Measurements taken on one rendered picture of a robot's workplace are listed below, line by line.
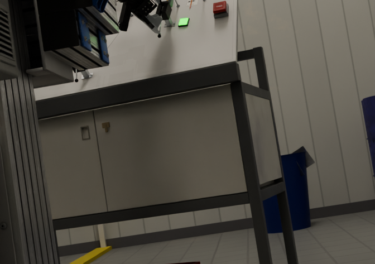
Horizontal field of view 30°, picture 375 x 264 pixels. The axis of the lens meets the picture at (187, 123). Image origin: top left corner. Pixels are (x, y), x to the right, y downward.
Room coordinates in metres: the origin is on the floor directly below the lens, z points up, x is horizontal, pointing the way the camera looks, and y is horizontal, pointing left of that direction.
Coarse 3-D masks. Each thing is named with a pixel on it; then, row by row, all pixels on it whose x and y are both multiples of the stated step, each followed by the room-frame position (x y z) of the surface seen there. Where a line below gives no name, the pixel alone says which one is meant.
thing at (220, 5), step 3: (213, 3) 2.66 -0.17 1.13; (216, 3) 2.65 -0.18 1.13; (219, 3) 2.64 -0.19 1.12; (222, 3) 2.64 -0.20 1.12; (225, 3) 2.64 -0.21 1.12; (213, 6) 2.65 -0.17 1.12; (216, 6) 2.64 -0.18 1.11; (219, 6) 2.64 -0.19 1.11; (222, 6) 2.63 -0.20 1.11; (225, 6) 2.63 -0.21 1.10; (213, 9) 2.64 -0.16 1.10; (216, 9) 2.63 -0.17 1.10; (219, 9) 2.62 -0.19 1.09; (222, 9) 2.62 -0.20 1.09; (225, 9) 2.62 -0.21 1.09; (213, 12) 2.63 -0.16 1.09; (216, 12) 2.63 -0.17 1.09
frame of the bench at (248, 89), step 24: (240, 96) 2.51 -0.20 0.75; (264, 96) 2.92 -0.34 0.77; (240, 120) 2.52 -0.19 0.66; (240, 144) 2.52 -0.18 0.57; (264, 192) 2.60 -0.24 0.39; (96, 216) 2.69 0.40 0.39; (120, 216) 2.66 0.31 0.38; (144, 216) 2.64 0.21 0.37; (264, 216) 2.53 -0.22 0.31; (288, 216) 3.05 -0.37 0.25; (264, 240) 2.51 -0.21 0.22; (288, 240) 3.05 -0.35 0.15
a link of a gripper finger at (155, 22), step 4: (148, 16) 2.54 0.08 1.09; (152, 16) 2.55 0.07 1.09; (160, 16) 2.57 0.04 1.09; (152, 20) 2.56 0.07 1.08; (156, 20) 2.57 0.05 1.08; (160, 20) 2.57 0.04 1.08; (152, 24) 2.56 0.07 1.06; (156, 24) 2.57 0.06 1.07; (156, 28) 2.58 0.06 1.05; (156, 32) 2.60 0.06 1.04
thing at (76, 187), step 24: (48, 120) 2.73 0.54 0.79; (72, 120) 2.70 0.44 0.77; (48, 144) 2.74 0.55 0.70; (72, 144) 2.71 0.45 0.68; (96, 144) 2.68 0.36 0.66; (48, 168) 2.74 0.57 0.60; (72, 168) 2.71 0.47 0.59; (96, 168) 2.68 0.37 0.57; (72, 192) 2.72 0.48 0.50; (96, 192) 2.69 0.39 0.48; (72, 216) 2.72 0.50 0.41
